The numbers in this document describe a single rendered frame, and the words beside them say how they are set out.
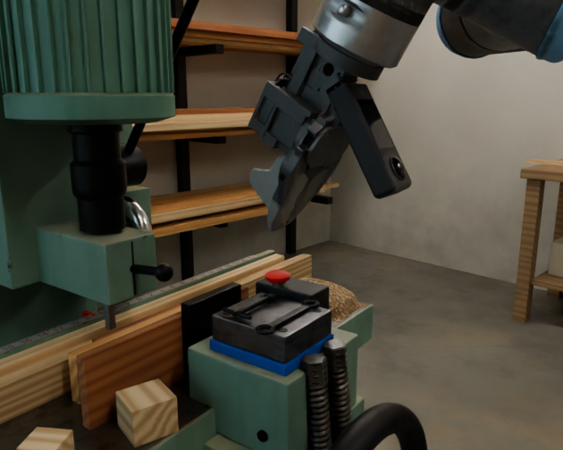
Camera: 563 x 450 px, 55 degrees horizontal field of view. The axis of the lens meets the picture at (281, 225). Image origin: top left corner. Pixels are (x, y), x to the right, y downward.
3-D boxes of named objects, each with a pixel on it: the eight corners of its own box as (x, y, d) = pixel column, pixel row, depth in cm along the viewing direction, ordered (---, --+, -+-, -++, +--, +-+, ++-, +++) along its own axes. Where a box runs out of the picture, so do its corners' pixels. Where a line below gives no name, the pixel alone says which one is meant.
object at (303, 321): (286, 377, 52) (286, 323, 51) (202, 346, 59) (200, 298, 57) (352, 330, 63) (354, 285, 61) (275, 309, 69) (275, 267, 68)
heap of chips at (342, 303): (339, 322, 80) (340, 298, 79) (263, 302, 88) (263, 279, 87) (367, 304, 87) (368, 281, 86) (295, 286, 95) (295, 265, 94)
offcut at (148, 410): (179, 431, 54) (177, 396, 53) (134, 448, 51) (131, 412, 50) (160, 411, 57) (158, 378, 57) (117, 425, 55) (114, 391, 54)
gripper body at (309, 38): (285, 128, 63) (333, 29, 57) (340, 170, 60) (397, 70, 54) (243, 131, 57) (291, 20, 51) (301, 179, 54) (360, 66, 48)
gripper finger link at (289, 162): (287, 192, 60) (323, 124, 56) (298, 202, 59) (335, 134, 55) (261, 198, 56) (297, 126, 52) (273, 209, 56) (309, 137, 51)
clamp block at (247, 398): (285, 470, 53) (285, 387, 51) (186, 422, 60) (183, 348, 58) (358, 403, 64) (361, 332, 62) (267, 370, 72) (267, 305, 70)
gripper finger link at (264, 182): (244, 204, 64) (276, 137, 59) (280, 236, 61) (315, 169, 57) (226, 209, 61) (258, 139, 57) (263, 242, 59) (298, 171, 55)
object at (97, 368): (90, 430, 54) (83, 358, 52) (82, 426, 55) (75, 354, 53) (249, 341, 74) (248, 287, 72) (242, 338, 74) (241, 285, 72)
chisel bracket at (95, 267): (111, 320, 59) (105, 245, 57) (38, 293, 67) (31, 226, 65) (162, 300, 65) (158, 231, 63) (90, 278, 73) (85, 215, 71)
